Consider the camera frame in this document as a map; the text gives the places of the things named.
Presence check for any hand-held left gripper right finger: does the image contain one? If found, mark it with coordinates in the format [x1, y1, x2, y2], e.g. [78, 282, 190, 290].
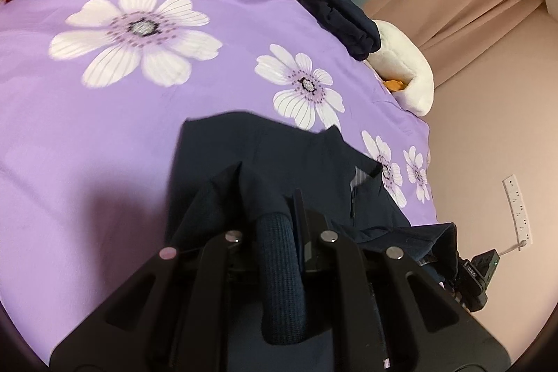
[294, 189, 511, 372]

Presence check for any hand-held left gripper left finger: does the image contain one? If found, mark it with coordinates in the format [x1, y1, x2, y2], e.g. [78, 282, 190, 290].
[50, 230, 246, 372]

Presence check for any navy blue jacket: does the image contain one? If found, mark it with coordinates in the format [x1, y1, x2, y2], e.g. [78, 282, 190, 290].
[168, 111, 458, 372]

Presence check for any white power strip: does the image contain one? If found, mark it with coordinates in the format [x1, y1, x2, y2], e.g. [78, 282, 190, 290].
[503, 175, 533, 251]

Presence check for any purple floral bed sheet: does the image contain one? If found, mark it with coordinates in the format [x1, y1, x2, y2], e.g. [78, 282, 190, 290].
[0, 0, 439, 355]

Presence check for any white plush toy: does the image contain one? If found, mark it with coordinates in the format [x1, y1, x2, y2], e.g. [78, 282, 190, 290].
[365, 20, 435, 117]

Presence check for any folded navy blue garment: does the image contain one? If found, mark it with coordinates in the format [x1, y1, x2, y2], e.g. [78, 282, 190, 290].
[293, 0, 382, 61]

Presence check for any pinkish brown curtain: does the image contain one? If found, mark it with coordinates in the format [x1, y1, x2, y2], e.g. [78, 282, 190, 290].
[279, 0, 558, 94]

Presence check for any white power cable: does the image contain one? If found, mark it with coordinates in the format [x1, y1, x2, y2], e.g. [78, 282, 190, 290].
[497, 240, 527, 258]

